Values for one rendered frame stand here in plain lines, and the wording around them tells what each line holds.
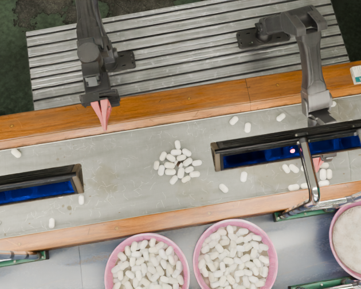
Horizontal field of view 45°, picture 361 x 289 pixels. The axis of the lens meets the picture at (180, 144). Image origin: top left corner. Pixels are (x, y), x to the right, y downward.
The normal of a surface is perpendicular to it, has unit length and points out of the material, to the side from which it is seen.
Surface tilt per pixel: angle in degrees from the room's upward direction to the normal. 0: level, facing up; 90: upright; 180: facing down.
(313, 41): 37
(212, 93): 0
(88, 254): 0
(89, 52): 1
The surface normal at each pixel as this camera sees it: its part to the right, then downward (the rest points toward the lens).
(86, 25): 0.00, -0.25
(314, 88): 0.15, 0.36
